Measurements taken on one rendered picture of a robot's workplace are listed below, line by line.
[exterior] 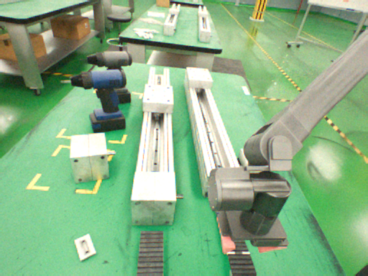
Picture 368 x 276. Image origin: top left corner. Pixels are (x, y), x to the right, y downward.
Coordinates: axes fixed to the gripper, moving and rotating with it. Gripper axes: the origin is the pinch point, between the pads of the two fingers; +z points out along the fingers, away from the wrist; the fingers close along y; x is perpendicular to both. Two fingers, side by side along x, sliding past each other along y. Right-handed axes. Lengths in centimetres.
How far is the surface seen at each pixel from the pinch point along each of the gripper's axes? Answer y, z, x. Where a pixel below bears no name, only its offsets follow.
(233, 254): 1.1, 2.8, -0.1
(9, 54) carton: 178, 55, -261
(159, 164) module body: 17.0, 1.4, -26.3
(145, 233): 20.3, 2.6, -5.1
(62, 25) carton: 157, 44, -376
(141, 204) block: 21.4, -2.0, -9.4
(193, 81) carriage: 2, -6, -75
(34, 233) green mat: 44.6, 6.0, -8.3
